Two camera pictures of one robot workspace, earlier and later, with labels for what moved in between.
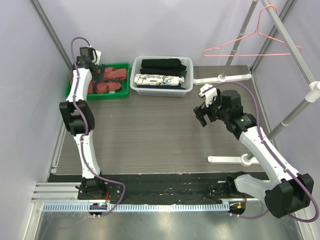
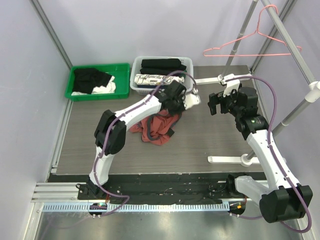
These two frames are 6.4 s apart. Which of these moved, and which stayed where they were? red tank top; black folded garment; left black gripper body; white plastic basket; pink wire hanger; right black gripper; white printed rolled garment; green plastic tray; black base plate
Moved: right black gripper; left black gripper body; red tank top
Stayed: black base plate; white printed rolled garment; white plastic basket; pink wire hanger; black folded garment; green plastic tray
